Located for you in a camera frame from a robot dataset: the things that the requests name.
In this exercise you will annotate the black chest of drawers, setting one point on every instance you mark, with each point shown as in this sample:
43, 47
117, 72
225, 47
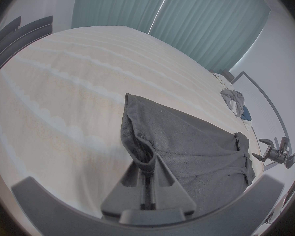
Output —
27, 33

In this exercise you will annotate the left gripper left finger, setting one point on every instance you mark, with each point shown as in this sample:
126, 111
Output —
118, 198

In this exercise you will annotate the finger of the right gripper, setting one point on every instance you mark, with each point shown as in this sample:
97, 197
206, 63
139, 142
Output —
260, 157
266, 142

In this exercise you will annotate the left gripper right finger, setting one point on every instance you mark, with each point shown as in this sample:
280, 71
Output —
177, 200

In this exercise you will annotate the pile of clothes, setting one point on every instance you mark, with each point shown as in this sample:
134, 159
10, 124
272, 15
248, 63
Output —
236, 99

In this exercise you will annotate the grey bedside table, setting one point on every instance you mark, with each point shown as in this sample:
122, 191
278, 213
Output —
226, 72

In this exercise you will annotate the blue-green curtain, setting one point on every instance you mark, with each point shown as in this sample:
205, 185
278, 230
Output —
211, 21
118, 6

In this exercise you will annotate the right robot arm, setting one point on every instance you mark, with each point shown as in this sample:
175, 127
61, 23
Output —
290, 160

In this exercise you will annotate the white printed pillow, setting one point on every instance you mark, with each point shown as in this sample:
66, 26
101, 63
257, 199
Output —
217, 77

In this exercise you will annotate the bed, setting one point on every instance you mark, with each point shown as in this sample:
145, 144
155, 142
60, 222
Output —
64, 82

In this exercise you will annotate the black T-shirt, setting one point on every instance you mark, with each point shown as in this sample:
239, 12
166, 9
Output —
186, 141

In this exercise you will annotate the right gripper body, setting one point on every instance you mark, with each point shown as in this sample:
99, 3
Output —
276, 154

